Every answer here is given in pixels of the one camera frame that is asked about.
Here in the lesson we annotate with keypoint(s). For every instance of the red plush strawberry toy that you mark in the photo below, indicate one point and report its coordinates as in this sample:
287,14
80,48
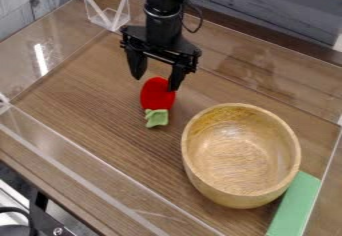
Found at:
157,101

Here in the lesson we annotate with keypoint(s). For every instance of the clear acrylic corner bracket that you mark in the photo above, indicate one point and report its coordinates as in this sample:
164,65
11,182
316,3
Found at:
110,18

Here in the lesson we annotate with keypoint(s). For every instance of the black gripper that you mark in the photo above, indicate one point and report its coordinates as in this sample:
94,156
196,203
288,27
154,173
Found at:
158,40

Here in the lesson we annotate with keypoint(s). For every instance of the clear acrylic enclosure wall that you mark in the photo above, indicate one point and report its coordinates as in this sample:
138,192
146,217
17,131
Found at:
73,132

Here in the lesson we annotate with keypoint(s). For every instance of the wooden bowl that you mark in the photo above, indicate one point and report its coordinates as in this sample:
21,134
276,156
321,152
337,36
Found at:
241,155

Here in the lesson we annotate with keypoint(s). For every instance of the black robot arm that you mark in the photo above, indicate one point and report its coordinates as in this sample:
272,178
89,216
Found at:
168,5

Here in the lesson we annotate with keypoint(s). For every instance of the black table leg bracket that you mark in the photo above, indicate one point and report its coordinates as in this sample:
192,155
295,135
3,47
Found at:
48,226

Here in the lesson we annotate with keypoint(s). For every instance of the green foam block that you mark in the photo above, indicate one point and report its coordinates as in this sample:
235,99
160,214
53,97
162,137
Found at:
293,212

